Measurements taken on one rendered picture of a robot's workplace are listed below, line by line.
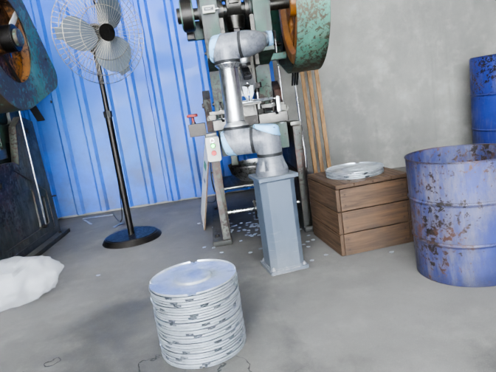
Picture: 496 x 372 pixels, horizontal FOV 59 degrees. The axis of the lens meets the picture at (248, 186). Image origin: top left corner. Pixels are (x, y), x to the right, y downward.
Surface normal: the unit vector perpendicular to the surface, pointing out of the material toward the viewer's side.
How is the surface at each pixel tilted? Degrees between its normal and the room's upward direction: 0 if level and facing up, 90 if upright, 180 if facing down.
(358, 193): 90
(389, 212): 90
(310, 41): 130
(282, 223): 90
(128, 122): 90
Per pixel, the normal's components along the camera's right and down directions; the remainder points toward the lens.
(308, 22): 0.14, 0.58
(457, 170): -0.43, 0.27
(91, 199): 0.08, 0.18
